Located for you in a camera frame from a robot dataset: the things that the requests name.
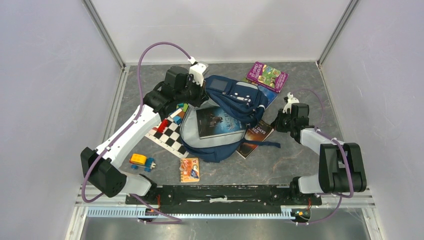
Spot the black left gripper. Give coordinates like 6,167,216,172
175,75,208,108

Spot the navy blue student backpack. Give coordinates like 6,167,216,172
179,75,281,163

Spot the dark blue hardcover book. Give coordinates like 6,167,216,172
195,107,246,139

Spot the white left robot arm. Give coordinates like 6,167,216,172
80,62,208,204

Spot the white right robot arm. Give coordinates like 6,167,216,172
271,103,367,204

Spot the sunset cover paperback book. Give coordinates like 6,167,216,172
236,120,274,159

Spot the orange brown toy block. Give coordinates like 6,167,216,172
177,110,186,119

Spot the blue Animal Farm book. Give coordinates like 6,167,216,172
241,78,278,109

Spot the light blue curved block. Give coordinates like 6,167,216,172
172,115,182,125

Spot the red window toy block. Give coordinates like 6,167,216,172
156,119,169,133

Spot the purple green paperback book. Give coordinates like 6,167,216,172
246,61,289,93

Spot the black white chessboard mat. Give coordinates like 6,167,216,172
145,116,189,159

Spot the orange spiral notebook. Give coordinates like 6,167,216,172
179,157,200,183

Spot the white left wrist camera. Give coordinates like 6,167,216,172
188,56,209,87

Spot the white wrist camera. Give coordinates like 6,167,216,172
188,56,209,87
283,92,299,114

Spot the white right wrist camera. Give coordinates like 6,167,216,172
283,92,299,114

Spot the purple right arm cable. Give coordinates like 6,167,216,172
291,87,355,227

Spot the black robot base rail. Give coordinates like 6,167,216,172
141,184,322,215

